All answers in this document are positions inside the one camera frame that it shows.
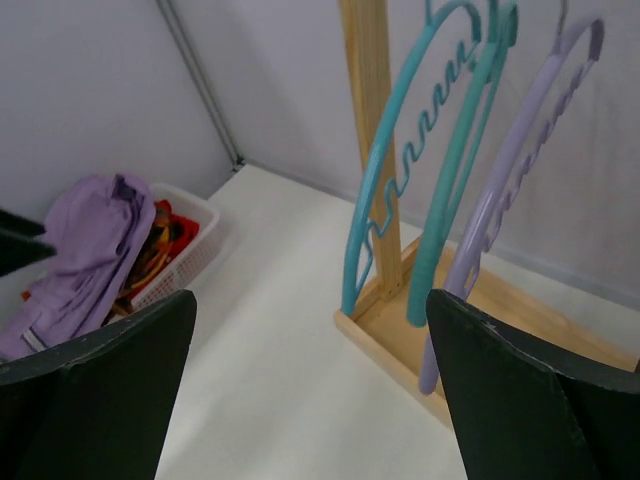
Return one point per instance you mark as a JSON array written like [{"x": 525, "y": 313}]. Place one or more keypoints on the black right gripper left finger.
[{"x": 98, "y": 406}]

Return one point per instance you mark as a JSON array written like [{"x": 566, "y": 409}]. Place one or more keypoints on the lilac plastic hanger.
[{"x": 505, "y": 177}]

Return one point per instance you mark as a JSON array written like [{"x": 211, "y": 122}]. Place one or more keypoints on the blue plastic hanger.
[{"x": 375, "y": 205}]

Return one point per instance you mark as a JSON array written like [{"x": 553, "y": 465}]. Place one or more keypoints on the teal plastic hanger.
[{"x": 463, "y": 145}]

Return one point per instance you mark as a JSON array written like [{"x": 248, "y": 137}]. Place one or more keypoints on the red orange patterned cloth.
[{"x": 160, "y": 240}]

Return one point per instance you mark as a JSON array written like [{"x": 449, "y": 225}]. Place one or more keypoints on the wooden clothes rack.
[{"x": 379, "y": 326}]

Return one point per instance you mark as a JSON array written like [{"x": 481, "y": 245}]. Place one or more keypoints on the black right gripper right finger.
[{"x": 524, "y": 408}]

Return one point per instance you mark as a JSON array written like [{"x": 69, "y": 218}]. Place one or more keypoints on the white plastic basket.
[{"x": 196, "y": 257}]

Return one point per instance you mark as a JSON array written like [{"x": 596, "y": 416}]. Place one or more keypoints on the purple garment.
[{"x": 23, "y": 336}]

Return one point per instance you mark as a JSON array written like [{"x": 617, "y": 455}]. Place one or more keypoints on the grey corner frame profile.
[{"x": 200, "y": 78}]

